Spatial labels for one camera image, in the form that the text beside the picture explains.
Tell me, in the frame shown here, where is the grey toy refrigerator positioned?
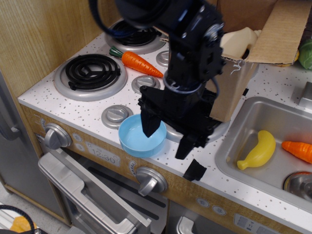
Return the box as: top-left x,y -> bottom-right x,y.
0,78 -> 64,219

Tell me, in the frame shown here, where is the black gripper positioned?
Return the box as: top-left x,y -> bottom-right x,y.
138,84 -> 219,160

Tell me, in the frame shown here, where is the black burner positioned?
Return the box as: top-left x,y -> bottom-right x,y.
54,54 -> 127,101
105,27 -> 167,55
165,121 -> 230,143

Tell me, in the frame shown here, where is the green toy cabbage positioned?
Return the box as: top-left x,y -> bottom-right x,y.
298,39 -> 312,70

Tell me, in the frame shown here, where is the silver stovetop knob front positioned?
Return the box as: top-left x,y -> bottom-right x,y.
101,105 -> 133,129

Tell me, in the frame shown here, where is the silver toy sink basin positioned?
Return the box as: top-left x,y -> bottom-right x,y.
215,97 -> 312,212

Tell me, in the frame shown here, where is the orange toy carrot in sink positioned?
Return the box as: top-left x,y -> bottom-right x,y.
281,141 -> 312,164

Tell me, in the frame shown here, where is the grey toy faucet base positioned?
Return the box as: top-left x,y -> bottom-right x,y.
298,82 -> 312,110

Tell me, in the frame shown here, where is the silver lower cabinet handle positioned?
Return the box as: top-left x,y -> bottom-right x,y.
176,216 -> 194,234

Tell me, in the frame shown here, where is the rear left black burner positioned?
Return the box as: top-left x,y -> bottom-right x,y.
105,27 -> 167,55

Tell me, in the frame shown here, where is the silver stovetop knob rear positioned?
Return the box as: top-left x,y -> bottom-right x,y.
156,50 -> 169,68

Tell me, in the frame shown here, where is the yellow toy banana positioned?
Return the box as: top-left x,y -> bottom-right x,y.
237,130 -> 276,170

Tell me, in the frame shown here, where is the silver stovetop knob middle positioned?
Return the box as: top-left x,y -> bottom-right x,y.
131,75 -> 160,94

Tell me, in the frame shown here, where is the silver oven dial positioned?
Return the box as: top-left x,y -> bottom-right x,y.
136,166 -> 168,196
44,123 -> 72,150

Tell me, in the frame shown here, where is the light blue plastic bowl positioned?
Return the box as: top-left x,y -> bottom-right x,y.
118,114 -> 167,158

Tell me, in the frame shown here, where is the orange toy carrot on stove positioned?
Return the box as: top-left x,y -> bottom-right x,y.
109,46 -> 164,78

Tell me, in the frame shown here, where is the silver oven dial right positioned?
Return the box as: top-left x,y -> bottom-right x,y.
136,166 -> 168,196

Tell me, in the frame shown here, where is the black tape piece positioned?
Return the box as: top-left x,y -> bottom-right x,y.
183,159 -> 207,181

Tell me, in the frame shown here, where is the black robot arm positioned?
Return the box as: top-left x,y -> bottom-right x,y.
89,0 -> 225,159

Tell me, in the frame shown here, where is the front left black burner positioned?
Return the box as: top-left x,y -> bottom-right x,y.
54,54 -> 127,101

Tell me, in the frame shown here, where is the silver oven dial left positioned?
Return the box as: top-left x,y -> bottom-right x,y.
44,123 -> 72,150

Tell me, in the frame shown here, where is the cream toy jug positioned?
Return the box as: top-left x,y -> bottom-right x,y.
220,27 -> 262,59

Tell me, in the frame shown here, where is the brown cardboard box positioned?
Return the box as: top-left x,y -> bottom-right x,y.
210,0 -> 312,122

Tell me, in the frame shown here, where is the silver oven door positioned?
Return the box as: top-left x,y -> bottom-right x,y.
38,147 -> 169,234

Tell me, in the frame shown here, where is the orange object on floor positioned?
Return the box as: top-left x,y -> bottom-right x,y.
9,216 -> 31,233

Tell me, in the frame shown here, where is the oven clock display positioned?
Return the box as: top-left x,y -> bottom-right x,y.
85,141 -> 120,167

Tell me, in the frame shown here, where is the black cable on floor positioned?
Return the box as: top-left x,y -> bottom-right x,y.
0,204 -> 42,234

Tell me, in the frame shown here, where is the front right black burner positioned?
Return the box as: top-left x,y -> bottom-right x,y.
165,121 -> 230,143

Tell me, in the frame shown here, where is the silver stovetop knob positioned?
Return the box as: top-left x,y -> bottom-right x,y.
156,50 -> 169,68
131,75 -> 160,94
101,105 -> 133,129

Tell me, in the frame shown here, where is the silver sink drain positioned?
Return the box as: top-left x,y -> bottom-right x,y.
283,171 -> 312,202

